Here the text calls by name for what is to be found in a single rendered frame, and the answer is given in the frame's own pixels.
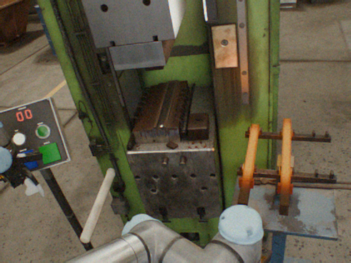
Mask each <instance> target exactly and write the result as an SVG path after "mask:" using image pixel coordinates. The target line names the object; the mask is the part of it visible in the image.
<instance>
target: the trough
mask: <svg viewBox="0 0 351 263"><path fill-rule="evenodd" d="M175 85H176V82H170V83H169V86H168V89H167V92H166V94H165V98H164V102H163V105H162V108H161V111H160V115H159V118H158V120H157V124H156V129H157V130H158V129H164V126H163V127H160V126H159V125H161V124H163V125H164V124H165V119H166V116H167V113H168V110H169V106H170V101H171V99H172V94H173V91H174V88H175Z"/></svg>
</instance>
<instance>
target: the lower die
mask: <svg viewBox="0 0 351 263"><path fill-rule="evenodd" d="M170 82H176V83H175V88H174V91H173V94H172V99H171V101H170V106H169V110H168V113H167V116H166V119H165V124H164V129H158V130H157V129H156V124H157V120H158V118H159V115H160V111H161V108H162V105H163V102H164V98H165V94H166V92H167V89H168V86H169V83H170ZM181 88H187V90H188V92H189V87H188V82H187V81H178V80H172V81H168V83H159V84H158V85H155V86H151V92H150V91H149V93H150V96H149V94H148V95H147V98H148V101H147V99H146V100H145V102H146V105H145V104H144V105H143V108H144V110H145V111H143V109H142V111H141V113H142V116H141V114H140V115H139V119H140V121H139V120H137V122H136V124H135V128H134V130H133V134H134V138H135V142H136V144H142V143H166V142H170V141H172V142H180V141H181V134H180V129H181V123H180V121H179V120H175V122H174V123H173V120H174V119H175V118H179V119H181V121H182V117H181V115H180V114H177V115H176V116H174V115H175V114H176V113H181V114H182V116H183V112H182V109H180V108H179V109H177V111H176V108H178V107H182V108H183V109H184V105H183V104H182V103H179V106H177V104H178V102H179V101H181V102H183V103H184V104H185V100H184V99H183V98H179V97H180V96H183V97H184V98H185V99H186V94H187V91H186V89H182V90H181V91H184V92H186V94H185V93H181V94H180V96H179V93H180V92H181V91H180V89H181ZM178 99H179V101H178ZM153 140H155V142H153Z"/></svg>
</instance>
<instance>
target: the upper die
mask: <svg viewBox="0 0 351 263"><path fill-rule="evenodd" d="M175 40H176V39H167V40H161V41H159V40H158V36H157V37H156V39H155V41H151V42H144V43H135V44H129V45H123V46H115V43H114V44H113V46H112V47H109V50H110V54H111V59H112V62H113V65H114V68H115V70H126V69H133V68H145V67H153V66H165V65H166V64H167V61H168V59H169V56H170V53H171V51H172V48H173V45H174V43H175Z"/></svg>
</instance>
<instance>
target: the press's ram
mask: <svg viewBox="0 0 351 263"><path fill-rule="evenodd" d="M81 1H82V5H83V8H84V10H85V13H86V18H87V21H88V23H89V26H90V31H91V34H92V37H93V40H94V44H95V47H96V48H107V47H112V46H113V44H114V43H115V46H123V45H129V44H135V43H144V42H151V41H155V39H156V37H157V36H158V40H159V41H161V40H167V39H176V36H177V32H178V30H179V26H180V25H181V22H182V18H183V17H184V14H185V11H186V9H187V4H186V0H81Z"/></svg>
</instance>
